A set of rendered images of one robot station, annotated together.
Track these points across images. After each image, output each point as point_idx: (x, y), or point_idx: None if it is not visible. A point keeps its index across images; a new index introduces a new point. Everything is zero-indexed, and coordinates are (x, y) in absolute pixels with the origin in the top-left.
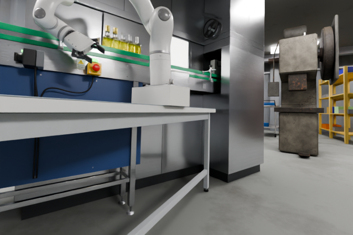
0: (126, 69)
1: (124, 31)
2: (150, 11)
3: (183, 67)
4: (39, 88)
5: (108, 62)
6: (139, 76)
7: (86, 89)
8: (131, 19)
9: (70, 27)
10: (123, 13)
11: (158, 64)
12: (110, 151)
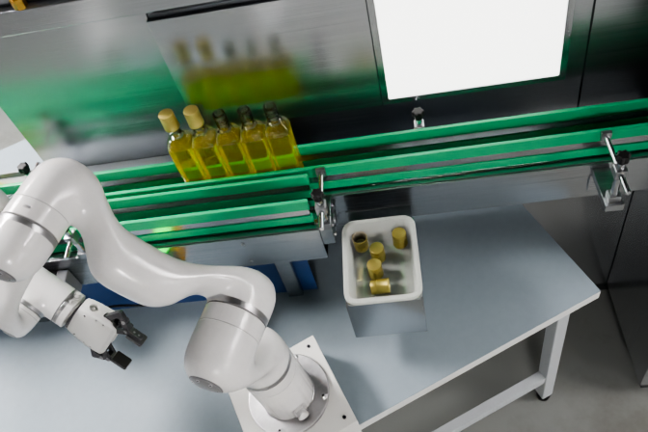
0: (244, 250)
1: (235, 48)
2: (199, 292)
3: (483, 148)
4: (97, 297)
5: (192, 250)
6: (285, 253)
7: None
8: None
9: (63, 310)
10: None
11: (254, 396)
12: None
